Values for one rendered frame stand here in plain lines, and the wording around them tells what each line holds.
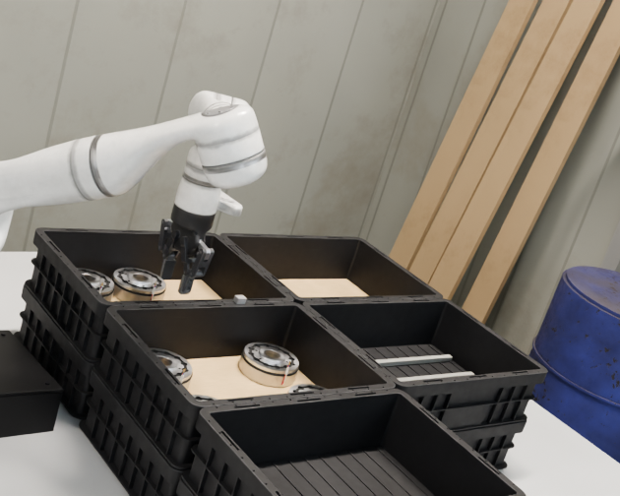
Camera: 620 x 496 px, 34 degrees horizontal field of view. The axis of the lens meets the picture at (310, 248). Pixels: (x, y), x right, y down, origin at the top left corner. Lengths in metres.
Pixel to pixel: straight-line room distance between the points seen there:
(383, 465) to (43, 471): 0.53
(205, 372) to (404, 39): 2.80
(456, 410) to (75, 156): 0.81
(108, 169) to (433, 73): 3.04
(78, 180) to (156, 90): 2.24
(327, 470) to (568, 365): 1.69
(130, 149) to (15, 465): 0.53
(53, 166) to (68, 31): 2.00
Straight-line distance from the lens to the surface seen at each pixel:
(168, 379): 1.50
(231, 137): 1.39
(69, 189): 1.51
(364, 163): 4.46
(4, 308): 2.11
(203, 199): 1.76
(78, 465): 1.69
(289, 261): 2.23
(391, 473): 1.65
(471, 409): 1.88
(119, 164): 1.46
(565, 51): 3.65
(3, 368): 1.74
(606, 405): 3.18
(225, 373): 1.77
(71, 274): 1.76
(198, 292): 2.05
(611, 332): 3.11
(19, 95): 3.50
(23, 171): 1.54
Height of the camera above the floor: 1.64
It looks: 19 degrees down
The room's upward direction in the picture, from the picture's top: 18 degrees clockwise
